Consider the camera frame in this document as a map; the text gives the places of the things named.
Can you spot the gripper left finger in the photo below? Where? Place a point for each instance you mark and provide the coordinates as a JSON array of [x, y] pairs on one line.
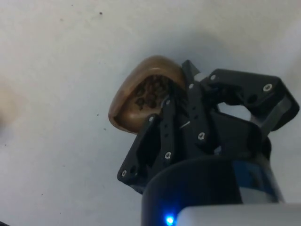
[[167, 131]]

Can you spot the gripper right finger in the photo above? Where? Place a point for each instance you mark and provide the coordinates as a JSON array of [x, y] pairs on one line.
[[247, 87]]

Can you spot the brown cup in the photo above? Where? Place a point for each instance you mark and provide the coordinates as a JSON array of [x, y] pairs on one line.
[[131, 101]]

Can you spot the coffee beans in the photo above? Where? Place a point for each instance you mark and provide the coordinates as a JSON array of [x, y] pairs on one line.
[[150, 93]]

